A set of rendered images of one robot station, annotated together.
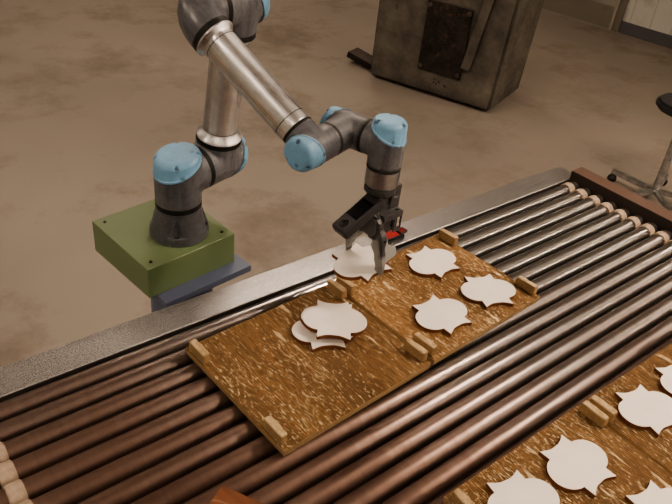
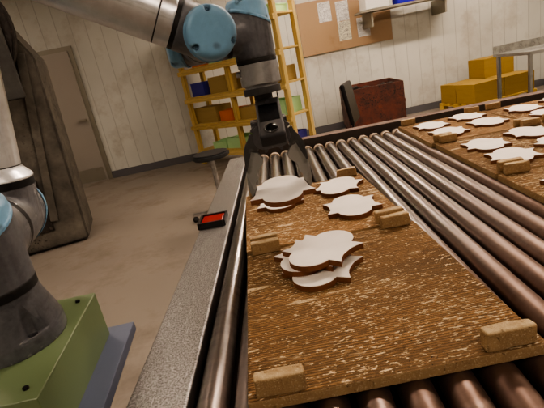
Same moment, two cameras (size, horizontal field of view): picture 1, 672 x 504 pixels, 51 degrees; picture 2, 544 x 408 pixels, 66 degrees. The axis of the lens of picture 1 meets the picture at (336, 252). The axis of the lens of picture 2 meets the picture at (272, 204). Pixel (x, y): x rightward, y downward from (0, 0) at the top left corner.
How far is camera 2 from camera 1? 1.18 m
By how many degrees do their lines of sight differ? 43
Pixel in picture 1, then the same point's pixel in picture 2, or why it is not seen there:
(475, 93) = (72, 231)
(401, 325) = (347, 226)
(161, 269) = (52, 385)
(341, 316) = (320, 242)
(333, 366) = (385, 273)
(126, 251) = not seen: outside the picture
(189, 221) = (38, 298)
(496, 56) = (71, 200)
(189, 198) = (22, 260)
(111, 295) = not seen: outside the picture
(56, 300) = not seen: outside the picture
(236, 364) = (329, 351)
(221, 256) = (98, 331)
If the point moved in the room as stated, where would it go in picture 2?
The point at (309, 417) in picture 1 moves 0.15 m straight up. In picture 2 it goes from (475, 306) to (470, 201)
